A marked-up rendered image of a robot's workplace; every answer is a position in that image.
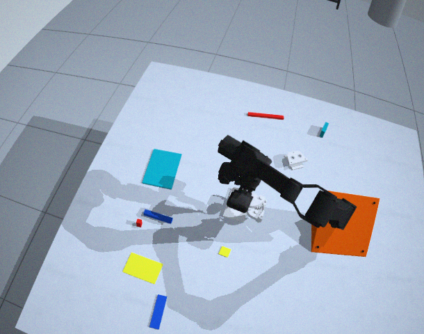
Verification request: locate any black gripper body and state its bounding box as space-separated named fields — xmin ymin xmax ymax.
xmin=227 ymin=175 xmax=260 ymax=213

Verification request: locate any yellow flat rectangular plate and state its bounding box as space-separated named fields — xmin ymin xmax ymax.
xmin=123 ymin=253 xmax=163 ymax=284

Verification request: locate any yellow square tile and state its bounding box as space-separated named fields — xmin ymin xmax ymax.
xmin=219 ymin=246 xmax=231 ymax=257

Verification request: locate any teal flat rectangular plate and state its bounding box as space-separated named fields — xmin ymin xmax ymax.
xmin=142 ymin=149 xmax=181 ymax=190

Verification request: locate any small teal cube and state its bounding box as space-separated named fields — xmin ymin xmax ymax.
xmin=320 ymin=122 xmax=329 ymax=138

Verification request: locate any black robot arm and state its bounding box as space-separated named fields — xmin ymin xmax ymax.
xmin=218 ymin=135 xmax=357 ymax=230

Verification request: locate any red thin bar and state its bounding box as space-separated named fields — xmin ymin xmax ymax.
xmin=247 ymin=112 xmax=284 ymax=120

